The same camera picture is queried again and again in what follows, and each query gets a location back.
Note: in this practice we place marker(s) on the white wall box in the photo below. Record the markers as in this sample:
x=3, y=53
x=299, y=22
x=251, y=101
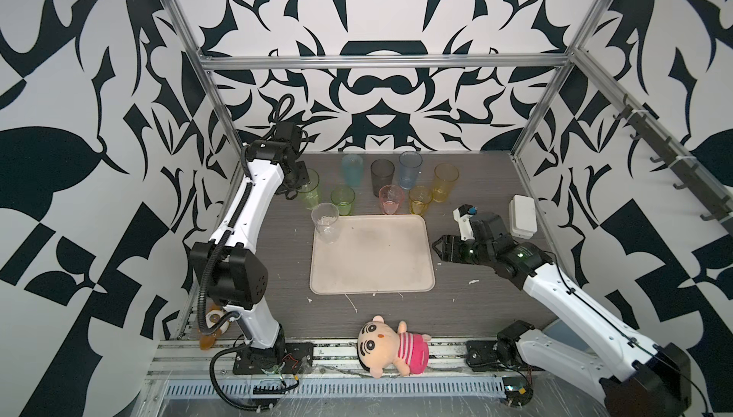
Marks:
x=523, y=220

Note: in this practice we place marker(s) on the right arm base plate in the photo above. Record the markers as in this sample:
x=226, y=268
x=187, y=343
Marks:
x=490, y=355

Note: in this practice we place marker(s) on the clear plastic cup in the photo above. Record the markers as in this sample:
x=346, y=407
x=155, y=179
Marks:
x=326, y=220

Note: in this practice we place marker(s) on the teal plastic cup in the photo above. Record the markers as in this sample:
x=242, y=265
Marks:
x=353, y=170

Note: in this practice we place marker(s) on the short yellow plastic cup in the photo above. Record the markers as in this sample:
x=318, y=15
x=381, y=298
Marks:
x=420, y=198

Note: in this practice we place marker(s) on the tall green plastic cup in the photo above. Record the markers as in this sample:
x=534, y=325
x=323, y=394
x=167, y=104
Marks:
x=309, y=193

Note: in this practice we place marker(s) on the short green plastic cup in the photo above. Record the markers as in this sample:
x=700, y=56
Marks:
x=343, y=197

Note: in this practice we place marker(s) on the tall yellow plastic cup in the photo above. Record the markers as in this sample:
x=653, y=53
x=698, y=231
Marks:
x=445, y=176

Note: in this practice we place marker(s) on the cartoon boy plush doll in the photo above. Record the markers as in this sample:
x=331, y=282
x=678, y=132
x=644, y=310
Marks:
x=379, y=346

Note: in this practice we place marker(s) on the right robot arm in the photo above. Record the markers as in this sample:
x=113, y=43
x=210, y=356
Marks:
x=627, y=372

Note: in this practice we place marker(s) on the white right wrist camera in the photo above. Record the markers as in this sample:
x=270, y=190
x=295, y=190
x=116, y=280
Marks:
x=462, y=215

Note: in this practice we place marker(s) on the beige plastic tray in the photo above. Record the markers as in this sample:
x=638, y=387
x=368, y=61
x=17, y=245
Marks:
x=373, y=254

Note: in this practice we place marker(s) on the wall hook rail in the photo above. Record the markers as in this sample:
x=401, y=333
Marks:
x=669, y=153

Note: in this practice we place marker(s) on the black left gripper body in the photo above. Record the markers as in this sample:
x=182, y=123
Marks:
x=300, y=180

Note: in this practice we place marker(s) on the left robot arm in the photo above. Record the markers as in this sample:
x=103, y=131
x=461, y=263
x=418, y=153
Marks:
x=232, y=280

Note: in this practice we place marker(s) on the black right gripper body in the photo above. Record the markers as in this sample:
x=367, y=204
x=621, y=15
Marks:
x=469, y=252

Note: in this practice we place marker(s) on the dark grey plastic cup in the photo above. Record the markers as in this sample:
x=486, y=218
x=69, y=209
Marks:
x=381, y=172

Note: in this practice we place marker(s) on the white slotted cable duct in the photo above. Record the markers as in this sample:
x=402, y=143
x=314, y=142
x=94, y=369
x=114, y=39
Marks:
x=311, y=388

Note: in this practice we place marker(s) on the brown white plush keychain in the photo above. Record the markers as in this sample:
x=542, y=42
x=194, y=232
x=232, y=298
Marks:
x=213, y=316

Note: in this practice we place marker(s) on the pink plastic cup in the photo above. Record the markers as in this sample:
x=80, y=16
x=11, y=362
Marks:
x=391, y=198

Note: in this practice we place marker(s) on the tall blue plastic cup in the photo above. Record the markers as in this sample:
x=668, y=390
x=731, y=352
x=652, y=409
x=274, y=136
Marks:
x=410, y=163

